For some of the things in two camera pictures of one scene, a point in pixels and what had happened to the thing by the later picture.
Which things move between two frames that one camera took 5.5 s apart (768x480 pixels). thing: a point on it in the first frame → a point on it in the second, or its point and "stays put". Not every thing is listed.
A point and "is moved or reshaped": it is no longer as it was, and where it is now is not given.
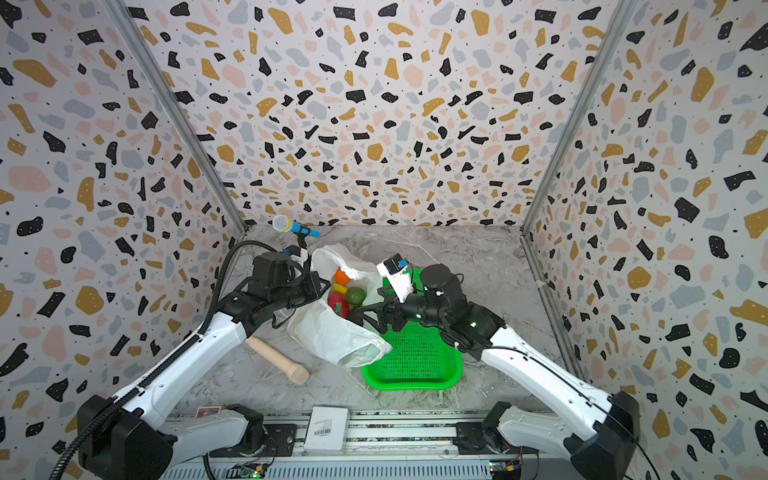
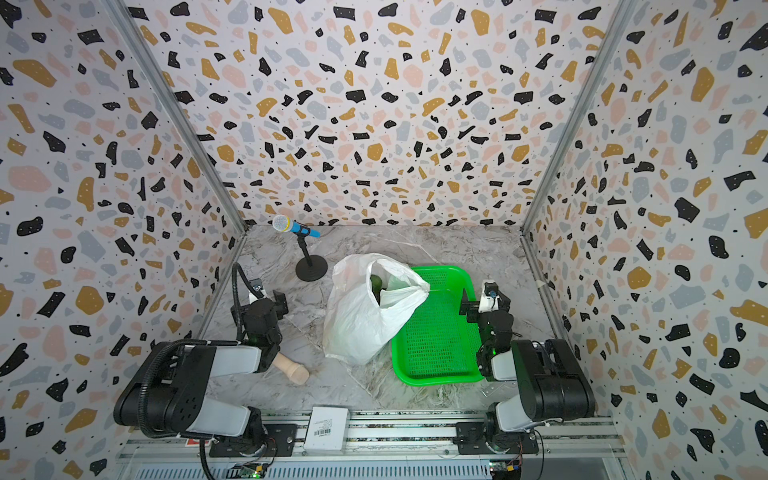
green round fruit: [355, 295] → [376, 284]
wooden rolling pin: [294, 372] stays put
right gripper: [389, 307] → [492, 323]
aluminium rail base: [371, 445] stays put
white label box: [327, 431] stays put
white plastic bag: [339, 341] is moved or reshaped
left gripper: [310, 279] → [275, 306]
